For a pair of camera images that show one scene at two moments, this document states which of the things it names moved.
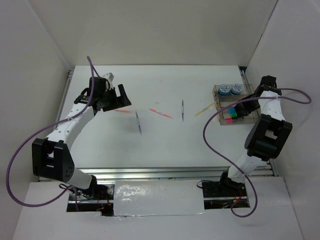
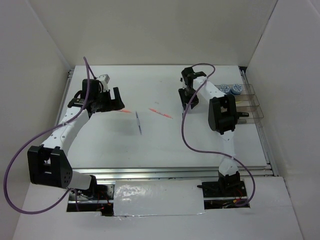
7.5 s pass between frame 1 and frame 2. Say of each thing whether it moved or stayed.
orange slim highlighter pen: stayed
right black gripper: moved
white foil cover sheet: stayed
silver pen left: stayed
